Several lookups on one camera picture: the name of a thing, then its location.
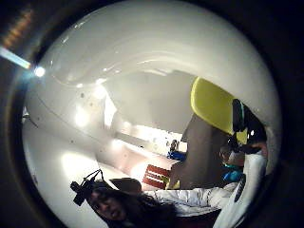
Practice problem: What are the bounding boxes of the black camera on mount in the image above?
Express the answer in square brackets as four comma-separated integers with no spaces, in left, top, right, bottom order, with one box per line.
[69,168,105,207]

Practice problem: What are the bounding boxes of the yellow plastic bowl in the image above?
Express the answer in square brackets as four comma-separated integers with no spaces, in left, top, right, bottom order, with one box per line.
[189,76,250,146]

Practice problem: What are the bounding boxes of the blue object with black top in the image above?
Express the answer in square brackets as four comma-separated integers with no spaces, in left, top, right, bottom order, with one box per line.
[166,139,187,162]

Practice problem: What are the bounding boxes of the red box with white stripes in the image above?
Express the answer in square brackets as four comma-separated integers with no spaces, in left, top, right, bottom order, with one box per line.
[142,163,171,190]

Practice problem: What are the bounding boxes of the large white glossy bowl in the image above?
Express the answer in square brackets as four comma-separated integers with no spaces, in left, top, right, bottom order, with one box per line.
[37,0,283,174]

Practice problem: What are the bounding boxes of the small teal blue object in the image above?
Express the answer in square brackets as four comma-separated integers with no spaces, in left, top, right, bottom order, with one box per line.
[221,163,245,184]

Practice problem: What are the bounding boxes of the the person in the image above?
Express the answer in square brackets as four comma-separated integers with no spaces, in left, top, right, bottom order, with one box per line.
[85,151,270,228]

